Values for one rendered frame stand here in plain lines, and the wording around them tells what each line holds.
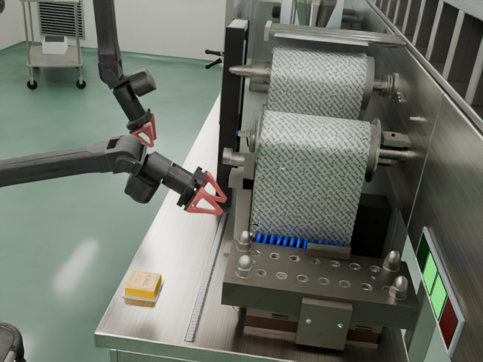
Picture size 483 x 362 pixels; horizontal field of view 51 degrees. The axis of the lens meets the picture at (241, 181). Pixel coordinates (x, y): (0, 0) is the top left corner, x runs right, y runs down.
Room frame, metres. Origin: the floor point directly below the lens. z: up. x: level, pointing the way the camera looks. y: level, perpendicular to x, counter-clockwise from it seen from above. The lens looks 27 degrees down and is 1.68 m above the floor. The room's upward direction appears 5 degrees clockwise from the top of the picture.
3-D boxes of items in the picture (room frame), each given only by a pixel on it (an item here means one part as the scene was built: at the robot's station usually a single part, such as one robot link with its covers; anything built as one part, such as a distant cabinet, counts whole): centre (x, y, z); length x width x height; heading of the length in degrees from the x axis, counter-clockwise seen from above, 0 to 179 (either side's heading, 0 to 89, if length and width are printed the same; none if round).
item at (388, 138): (1.06, -0.33, 1.28); 0.06 x 0.05 x 0.02; 86
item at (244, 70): (1.34, 0.03, 1.33); 0.06 x 0.03 x 0.03; 86
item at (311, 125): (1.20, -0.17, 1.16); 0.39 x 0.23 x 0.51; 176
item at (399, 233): (2.13, -0.46, 1.02); 2.24 x 0.04 x 0.24; 176
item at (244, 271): (0.86, -0.02, 1.05); 0.04 x 0.04 x 0.04
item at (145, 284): (0.94, 0.21, 0.91); 0.07 x 0.07 x 0.02; 86
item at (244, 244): (0.95, -0.02, 1.05); 0.04 x 0.04 x 0.04
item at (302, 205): (1.01, -0.15, 1.11); 0.23 x 0.01 x 0.18; 86
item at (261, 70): (1.33, -0.03, 1.33); 0.06 x 0.06 x 0.06; 86
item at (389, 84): (1.31, -0.35, 1.33); 0.07 x 0.07 x 0.07; 86
